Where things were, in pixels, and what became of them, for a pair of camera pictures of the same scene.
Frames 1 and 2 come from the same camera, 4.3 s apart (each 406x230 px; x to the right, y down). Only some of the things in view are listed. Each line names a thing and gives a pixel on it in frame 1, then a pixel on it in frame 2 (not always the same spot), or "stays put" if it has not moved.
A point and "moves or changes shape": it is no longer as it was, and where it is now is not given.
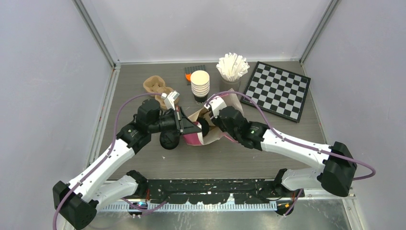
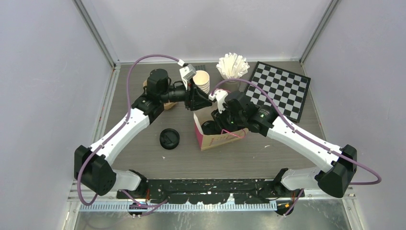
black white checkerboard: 277,91 stays put
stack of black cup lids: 169,140 stays put
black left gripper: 183,124 to 196,98
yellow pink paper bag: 214,132 moves or changes shape
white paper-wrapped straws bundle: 231,66 stays put
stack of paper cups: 200,85 stays put
